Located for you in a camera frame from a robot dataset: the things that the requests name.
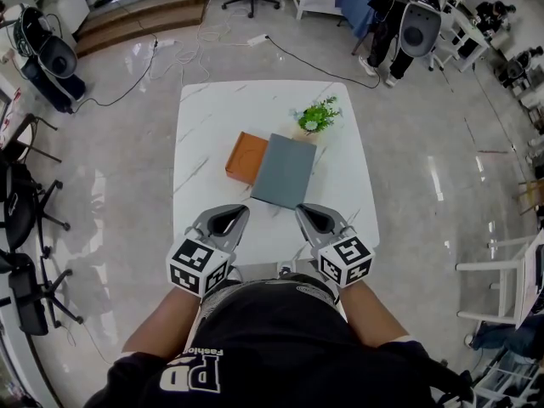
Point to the pale grey locker cabinet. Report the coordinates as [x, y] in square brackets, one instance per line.
[64, 2]

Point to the person's black t-shirt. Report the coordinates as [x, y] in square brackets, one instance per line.
[276, 351]

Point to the grey hardcover book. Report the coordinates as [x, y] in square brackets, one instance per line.
[285, 172]

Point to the white wooden frame table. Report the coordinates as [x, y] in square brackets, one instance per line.
[501, 287]

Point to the yellow wooden chair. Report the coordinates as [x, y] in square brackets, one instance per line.
[531, 194]

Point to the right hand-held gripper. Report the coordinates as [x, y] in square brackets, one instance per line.
[350, 255]

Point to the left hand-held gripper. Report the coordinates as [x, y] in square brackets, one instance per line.
[191, 256]

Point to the white office chair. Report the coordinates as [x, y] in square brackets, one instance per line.
[435, 63]

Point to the person's right shoe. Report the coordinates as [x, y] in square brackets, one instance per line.
[285, 269]

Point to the white storage rack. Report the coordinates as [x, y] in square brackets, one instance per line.
[506, 381]

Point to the orange box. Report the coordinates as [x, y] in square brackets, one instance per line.
[246, 157]

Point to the person's right forearm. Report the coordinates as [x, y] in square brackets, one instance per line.
[374, 315]

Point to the blue tablecloth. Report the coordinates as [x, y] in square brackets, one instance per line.
[357, 7]

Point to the small green potted plant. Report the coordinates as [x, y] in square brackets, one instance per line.
[316, 117]

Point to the white power strip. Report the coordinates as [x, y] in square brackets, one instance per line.
[257, 39]

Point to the person's left forearm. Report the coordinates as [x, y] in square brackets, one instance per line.
[168, 319]

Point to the grey shell backpack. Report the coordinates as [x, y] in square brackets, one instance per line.
[418, 30]
[51, 53]

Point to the black metal chair white seat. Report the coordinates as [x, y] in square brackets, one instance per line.
[25, 136]

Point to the wooden platform steps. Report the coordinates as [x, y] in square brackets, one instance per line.
[140, 19]

